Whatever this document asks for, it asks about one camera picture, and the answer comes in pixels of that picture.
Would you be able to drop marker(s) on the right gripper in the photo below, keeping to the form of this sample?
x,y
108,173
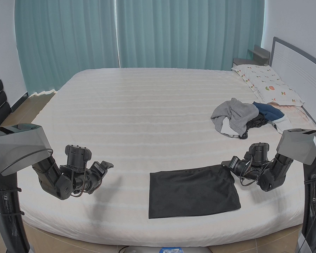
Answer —
x,y
238,166

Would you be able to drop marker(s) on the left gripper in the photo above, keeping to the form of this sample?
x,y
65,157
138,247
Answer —
x,y
94,176

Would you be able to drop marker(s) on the black T-shirt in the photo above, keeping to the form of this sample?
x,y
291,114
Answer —
x,y
192,194

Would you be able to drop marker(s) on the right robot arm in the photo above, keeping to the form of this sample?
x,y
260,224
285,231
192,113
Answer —
x,y
295,151

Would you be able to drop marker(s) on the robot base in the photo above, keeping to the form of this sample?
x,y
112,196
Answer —
x,y
160,249

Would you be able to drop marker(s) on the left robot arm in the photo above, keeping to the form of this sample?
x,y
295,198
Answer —
x,y
50,173

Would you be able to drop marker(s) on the pile of clothes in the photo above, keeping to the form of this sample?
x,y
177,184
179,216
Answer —
x,y
239,115

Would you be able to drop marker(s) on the bed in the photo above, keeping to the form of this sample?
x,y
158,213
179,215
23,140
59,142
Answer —
x,y
134,107

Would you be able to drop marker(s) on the white printed pillow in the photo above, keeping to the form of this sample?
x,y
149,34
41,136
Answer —
x,y
268,82

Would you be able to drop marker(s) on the grey bedside table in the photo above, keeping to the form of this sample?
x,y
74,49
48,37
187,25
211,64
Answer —
x,y
258,52

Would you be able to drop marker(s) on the blue-green curtain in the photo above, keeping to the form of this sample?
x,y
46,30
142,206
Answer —
x,y
189,25
68,35

